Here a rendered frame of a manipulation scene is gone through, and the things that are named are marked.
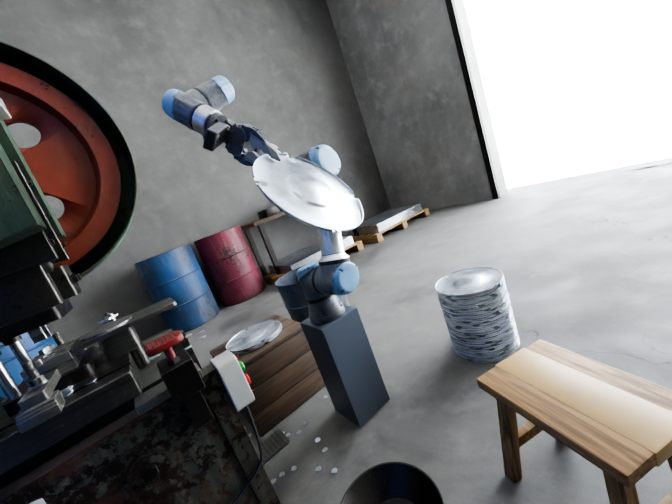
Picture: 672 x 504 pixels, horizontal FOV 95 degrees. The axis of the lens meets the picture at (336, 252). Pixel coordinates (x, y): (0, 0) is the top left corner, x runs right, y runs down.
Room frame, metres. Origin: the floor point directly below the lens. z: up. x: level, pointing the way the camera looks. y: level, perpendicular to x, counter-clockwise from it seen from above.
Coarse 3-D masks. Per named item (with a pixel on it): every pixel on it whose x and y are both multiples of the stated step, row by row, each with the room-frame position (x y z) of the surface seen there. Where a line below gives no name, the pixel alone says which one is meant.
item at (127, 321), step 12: (168, 300) 0.92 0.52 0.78; (144, 312) 0.86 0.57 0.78; (156, 312) 0.83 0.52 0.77; (108, 324) 0.85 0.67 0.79; (120, 324) 0.80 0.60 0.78; (132, 324) 0.80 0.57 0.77; (84, 336) 0.80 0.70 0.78; (96, 336) 0.76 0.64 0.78; (108, 336) 0.77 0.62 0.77; (120, 336) 0.79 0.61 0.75; (132, 336) 0.81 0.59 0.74; (72, 348) 0.73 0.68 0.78; (108, 348) 0.78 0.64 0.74; (120, 348) 0.79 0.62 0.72; (132, 348) 0.80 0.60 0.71; (108, 360) 0.77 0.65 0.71; (144, 360) 0.81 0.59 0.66
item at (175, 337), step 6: (168, 336) 0.61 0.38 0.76; (174, 336) 0.60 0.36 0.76; (180, 336) 0.60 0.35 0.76; (156, 342) 0.59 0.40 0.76; (162, 342) 0.58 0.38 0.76; (168, 342) 0.58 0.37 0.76; (174, 342) 0.59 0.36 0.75; (144, 348) 0.59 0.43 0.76; (150, 348) 0.57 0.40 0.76; (156, 348) 0.57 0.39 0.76; (162, 348) 0.57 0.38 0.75; (168, 348) 0.60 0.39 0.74; (150, 354) 0.57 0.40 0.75; (156, 354) 0.57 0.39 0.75; (168, 354) 0.60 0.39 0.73; (174, 354) 0.60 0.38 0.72; (168, 360) 0.60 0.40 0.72
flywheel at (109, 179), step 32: (0, 64) 1.13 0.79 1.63; (0, 96) 1.14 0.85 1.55; (32, 96) 1.16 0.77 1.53; (64, 96) 1.19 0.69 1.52; (64, 128) 1.20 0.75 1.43; (96, 128) 1.22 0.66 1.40; (32, 160) 1.13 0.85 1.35; (64, 160) 1.18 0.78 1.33; (96, 160) 1.19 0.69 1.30; (64, 192) 1.15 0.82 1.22; (96, 192) 1.20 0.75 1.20; (64, 224) 1.13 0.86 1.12; (96, 224) 1.15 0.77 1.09
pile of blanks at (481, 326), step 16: (496, 288) 1.18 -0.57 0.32; (448, 304) 1.25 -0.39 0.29; (464, 304) 1.19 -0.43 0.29; (480, 304) 1.17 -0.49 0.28; (496, 304) 1.17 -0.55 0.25; (448, 320) 1.28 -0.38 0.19; (464, 320) 1.20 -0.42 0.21; (480, 320) 1.18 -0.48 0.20; (496, 320) 1.16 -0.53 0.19; (512, 320) 1.20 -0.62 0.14; (464, 336) 1.22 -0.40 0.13; (480, 336) 1.18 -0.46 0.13; (496, 336) 1.16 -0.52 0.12; (512, 336) 1.19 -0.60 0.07; (464, 352) 1.25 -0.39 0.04; (480, 352) 1.18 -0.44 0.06; (496, 352) 1.16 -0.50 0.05; (512, 352) 1.17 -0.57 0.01
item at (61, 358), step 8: (64, 344) 0.82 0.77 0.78; (72, 344) 0.78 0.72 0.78; (48, 352) 0.79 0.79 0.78; (56, 352) 0.75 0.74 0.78; (64, 352) 0.72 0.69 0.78; (80, 352) 0.81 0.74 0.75; (48, 360) 0.70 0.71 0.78; (56, 360) 0.71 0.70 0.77; (64, 360) 0.71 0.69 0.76; (72, 360) 0.72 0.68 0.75; (80, 360) 0.77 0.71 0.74; (40, 368) 0.69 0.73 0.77; (48, 368) 0.69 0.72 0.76; (56, 368) 0.70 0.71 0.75; (64, 368) 0.71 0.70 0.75; (72, 368) 0.71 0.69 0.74; (24, 376) 0.67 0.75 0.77
